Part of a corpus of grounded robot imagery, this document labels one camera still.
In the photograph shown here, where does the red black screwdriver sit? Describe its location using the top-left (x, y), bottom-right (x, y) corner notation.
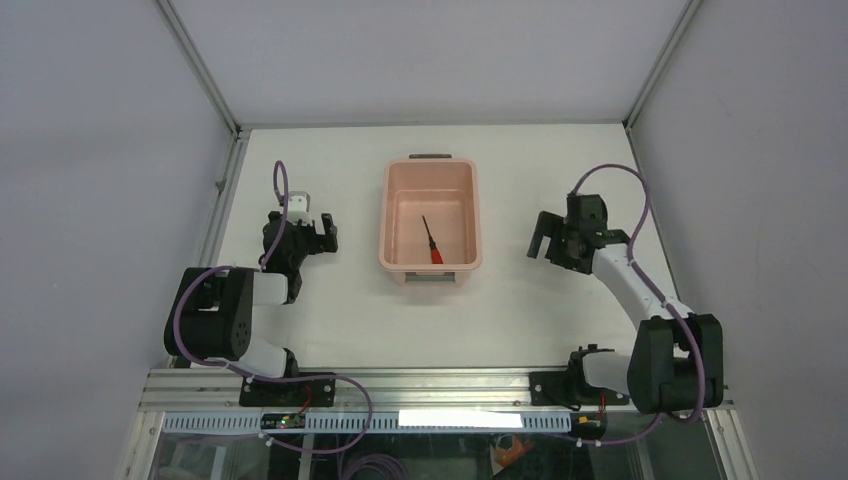
top-left (422, 216), bottom-right (444, 264)

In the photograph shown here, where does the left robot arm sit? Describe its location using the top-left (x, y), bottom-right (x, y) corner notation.
top-left (164, 211), bottom-right (338, 406)

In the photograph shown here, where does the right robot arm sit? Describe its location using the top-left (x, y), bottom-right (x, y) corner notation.
top-left (527, 194), bottom-right (725, 414)

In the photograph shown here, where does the pink plastic bin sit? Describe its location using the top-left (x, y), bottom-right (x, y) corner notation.
top-left (378, 154), bottom-right (483, 285)

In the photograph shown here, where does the orange object under table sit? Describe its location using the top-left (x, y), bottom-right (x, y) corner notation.
top-left (490, 434), bottom-right (535, 475)

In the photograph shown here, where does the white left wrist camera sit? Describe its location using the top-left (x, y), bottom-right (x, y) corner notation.
top-left (287, 191), bottom-right (311, 215)

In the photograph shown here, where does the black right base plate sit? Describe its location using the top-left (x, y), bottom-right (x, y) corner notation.
top-left (528, 369), bottom-right (630, 410)

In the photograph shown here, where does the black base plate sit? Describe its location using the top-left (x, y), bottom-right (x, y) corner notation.
top-left (238, 372), bottom-right (337, 409)
top-left (528, 369), bottom-right (630, 410)

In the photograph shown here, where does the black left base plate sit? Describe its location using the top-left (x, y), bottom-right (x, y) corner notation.
top-left (238, 372), bottom-right (337, 409)

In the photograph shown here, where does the aluminium front rail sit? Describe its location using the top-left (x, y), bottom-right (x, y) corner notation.
top-left (137, 367), bottom-right (735, 413)

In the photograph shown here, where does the white slotted cable duct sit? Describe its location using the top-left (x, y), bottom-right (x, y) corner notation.
top-left (162, 409), bottom-right (571, 436)

